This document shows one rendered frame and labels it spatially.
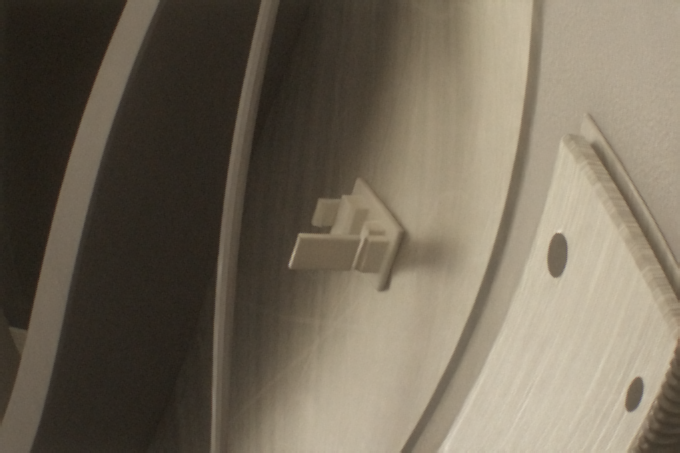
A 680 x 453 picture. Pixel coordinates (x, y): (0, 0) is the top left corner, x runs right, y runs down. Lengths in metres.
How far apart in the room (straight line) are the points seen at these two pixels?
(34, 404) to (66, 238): 0.08
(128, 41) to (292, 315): 0.09
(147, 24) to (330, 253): 0.08
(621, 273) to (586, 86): 0.06
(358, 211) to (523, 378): 0.10
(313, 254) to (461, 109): 0.05
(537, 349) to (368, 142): 0.11
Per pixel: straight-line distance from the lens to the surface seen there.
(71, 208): 1.01
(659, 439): 0.77
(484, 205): 0.91
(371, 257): 0.94
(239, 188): 0.95
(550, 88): 0.89
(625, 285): 0.83
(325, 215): 0.96
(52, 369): 1.03
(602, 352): 0.83
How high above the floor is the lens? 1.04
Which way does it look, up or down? 5 degrees down
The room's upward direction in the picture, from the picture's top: 5 degrees clockwise
